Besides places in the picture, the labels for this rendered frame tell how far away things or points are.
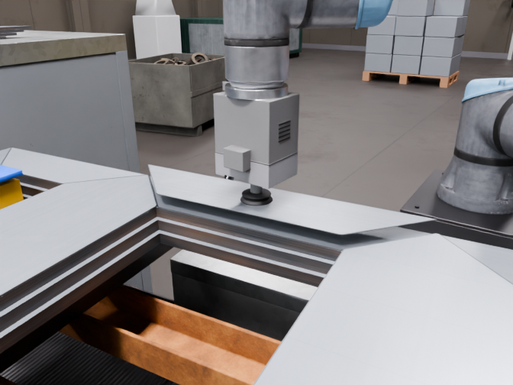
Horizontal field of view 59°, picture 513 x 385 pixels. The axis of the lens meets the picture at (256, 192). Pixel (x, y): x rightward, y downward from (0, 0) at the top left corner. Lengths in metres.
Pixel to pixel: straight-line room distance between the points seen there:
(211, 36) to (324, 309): 9.18
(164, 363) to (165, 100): 3.64
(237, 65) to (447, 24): 6.70
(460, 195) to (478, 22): 10.90
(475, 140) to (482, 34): 10.87
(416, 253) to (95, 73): 0.87
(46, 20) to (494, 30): 9.03
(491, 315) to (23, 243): 0.50
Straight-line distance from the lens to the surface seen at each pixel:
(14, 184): 0.77
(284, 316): 0.79
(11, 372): 0.91
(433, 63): 7.23
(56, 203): 0.68
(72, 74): 1.12
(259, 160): 0.53
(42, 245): 0.58
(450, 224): 0.85
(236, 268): 0.82
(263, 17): 0.51
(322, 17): 0.54
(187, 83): 4.01
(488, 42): 11.73
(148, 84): 4.22
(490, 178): 0.90
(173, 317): 0.68
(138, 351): 0.64
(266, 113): 0.51
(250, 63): 0.51
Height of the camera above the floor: 1.12
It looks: 23 degrees down
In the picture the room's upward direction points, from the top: straight up
